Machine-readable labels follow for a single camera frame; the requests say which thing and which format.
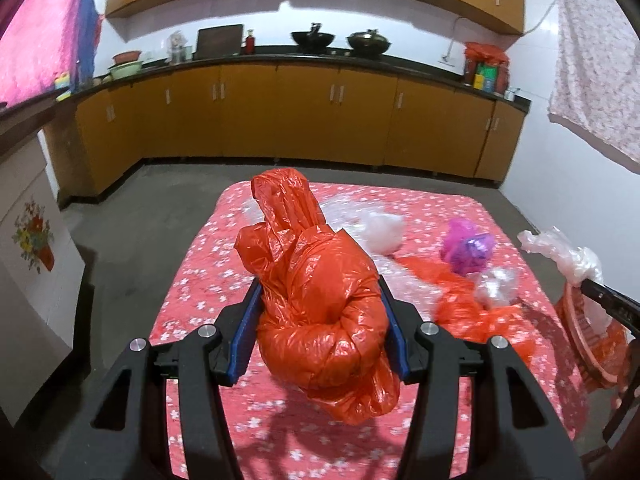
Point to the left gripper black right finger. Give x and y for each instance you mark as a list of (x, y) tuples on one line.
[(515, 431)]

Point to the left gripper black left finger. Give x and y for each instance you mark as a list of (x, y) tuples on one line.
[(122, 432)]

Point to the red plastic basket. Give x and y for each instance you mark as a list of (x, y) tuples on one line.
[(598, 341)]

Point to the white clear plastic bag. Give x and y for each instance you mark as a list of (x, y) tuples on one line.
[(496, 287)]

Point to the orange-red plastic bag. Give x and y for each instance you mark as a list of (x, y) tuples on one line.
[(324, 324)]

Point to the clear bubble wrap sheet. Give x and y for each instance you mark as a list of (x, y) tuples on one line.
[(379, 234)]

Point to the brown lower kitchen cabinets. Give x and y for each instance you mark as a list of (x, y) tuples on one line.
[(283, 107)]

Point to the large orange plastic bag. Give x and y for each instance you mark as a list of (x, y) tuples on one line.
[(463, 316)]

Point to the purple pink plastic bag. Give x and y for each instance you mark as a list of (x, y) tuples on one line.
[(465, 248)]

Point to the white cabinet with flower sticker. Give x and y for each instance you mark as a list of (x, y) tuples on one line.
[(41, 273)]

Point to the pink floral hanging sheet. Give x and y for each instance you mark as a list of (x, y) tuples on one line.
[(596, 86)]

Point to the red bag with groceries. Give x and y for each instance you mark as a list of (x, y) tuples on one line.
[(486, 68)]

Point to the black wok right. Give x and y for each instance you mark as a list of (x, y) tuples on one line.
[(369, 43)]

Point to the black wok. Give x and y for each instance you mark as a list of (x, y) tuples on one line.
[(369, 43), (312, 40)]

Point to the stacked basins on counter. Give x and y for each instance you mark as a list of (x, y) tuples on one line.
[(126, 64)]

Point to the glass jar on counter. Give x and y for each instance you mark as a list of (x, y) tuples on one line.
[(179, 51)]

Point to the pink hanging cloth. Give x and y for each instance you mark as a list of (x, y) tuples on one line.
[(48, 39)]

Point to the dark cutting board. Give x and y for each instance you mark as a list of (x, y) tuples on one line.
[(219, 41)]

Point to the black wok left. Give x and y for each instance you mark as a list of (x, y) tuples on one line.
[(312, 40)]

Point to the red bottle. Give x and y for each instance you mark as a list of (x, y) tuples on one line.
[(249, 48)]

